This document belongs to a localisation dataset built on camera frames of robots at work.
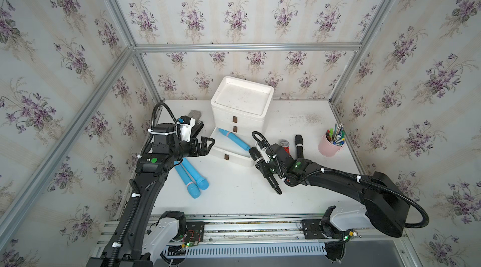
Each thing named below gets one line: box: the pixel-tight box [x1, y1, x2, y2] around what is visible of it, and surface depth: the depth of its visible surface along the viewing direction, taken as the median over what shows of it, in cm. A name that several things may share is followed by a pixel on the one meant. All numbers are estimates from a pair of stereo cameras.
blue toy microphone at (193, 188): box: [174, 161, 201, 199], surface depth 84 cm
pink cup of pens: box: [318, 122, 346, 158], surface depth 92 cm
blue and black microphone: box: [237, 137, 262, 163], surface depth 86 cm
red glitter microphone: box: [279, 139, 290, 155], surface depth 97 cm
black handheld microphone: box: [294, 134, 304, 159], surface depth 99 cm
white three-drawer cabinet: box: [208, 75, 275, 154], surface depth 91 cm
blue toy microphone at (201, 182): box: [180, 157, 210, 190], surface depth 87 cm
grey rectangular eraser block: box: [187, 109, 202, 124], surface depth 113 cm
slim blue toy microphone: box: [218, 127, 252, 152], surface depth 100 cm
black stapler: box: [190, 120, 205, 138], surface depth 106 cm
